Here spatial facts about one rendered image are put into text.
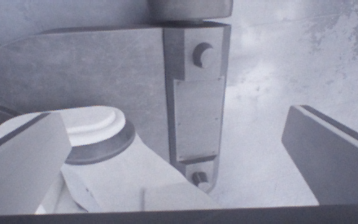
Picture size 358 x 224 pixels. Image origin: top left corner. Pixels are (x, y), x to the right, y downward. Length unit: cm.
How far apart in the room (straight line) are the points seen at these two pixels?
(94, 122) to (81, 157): 6
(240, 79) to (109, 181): 57
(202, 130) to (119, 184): 30
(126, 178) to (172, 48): 27
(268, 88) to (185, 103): 42
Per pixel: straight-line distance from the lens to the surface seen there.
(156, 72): 47
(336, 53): 98
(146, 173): 31
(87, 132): 35
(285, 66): 84
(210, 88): 49
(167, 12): 45
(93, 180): 33
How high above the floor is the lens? 62
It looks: 60 degrees down
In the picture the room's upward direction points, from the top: 155 degrees clockwise
